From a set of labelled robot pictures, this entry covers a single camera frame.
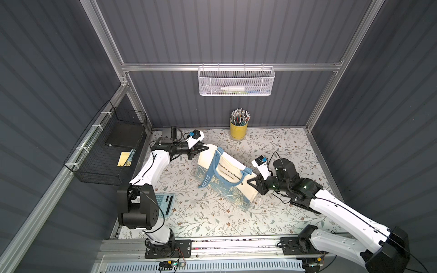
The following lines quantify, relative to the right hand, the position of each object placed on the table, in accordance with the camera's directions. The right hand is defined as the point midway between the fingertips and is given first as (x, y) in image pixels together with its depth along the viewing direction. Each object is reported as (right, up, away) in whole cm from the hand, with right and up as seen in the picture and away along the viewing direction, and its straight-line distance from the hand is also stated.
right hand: (250, 182), depth 74 cm
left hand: (-20, +16, +7) cm, 26 cm away
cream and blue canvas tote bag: (-11, +2, +9) cm, 15 cm away
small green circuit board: (-35, -34, -3) cm, 49 cm away
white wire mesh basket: (-3, +59, +38) cm, 70 cm away
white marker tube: (-6, +48, +20) cm, 52 cm away
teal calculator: (-41, -13, +11) cm, 44 cm away
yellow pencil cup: (-2, +24, +34) cm, 41 cm away
